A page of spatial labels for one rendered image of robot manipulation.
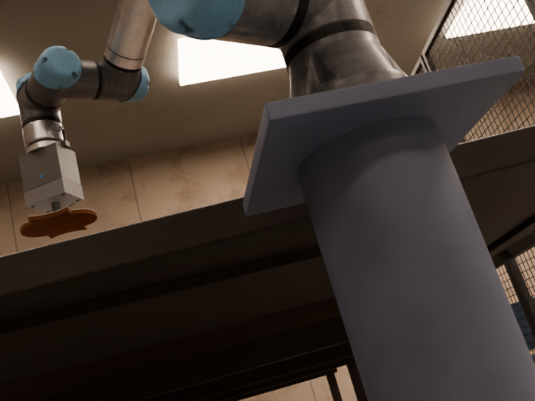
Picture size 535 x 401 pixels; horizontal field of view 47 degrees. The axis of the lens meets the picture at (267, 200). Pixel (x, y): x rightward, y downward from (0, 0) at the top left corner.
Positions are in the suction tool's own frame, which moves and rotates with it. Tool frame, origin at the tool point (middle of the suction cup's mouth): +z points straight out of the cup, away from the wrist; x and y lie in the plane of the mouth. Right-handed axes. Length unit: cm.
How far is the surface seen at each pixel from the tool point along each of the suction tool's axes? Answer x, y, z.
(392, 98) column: 40, -63, 17
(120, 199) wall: -434, 201, -190
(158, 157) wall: -454, 160, -227
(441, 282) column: 35, -61, 34
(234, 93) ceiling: -400, 50, -234
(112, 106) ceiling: -339, 144, -234
